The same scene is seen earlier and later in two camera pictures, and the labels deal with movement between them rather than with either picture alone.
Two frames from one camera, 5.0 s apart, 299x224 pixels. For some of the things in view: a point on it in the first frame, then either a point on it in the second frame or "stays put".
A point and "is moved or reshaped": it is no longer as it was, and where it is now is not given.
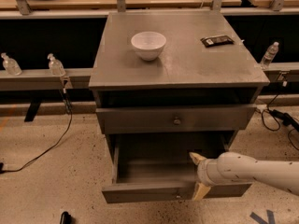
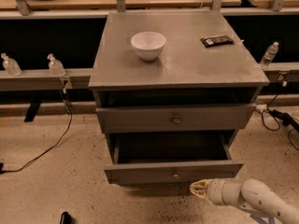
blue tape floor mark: x=260 y=220 stays put
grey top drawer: x=147 y=119 stays put
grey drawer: x=162 y=166 is moved or reshaped
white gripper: x=203 y=172 -> x=214 y=190
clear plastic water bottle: x=270 y=53 stays put
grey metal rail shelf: x=42 y=79 stays put
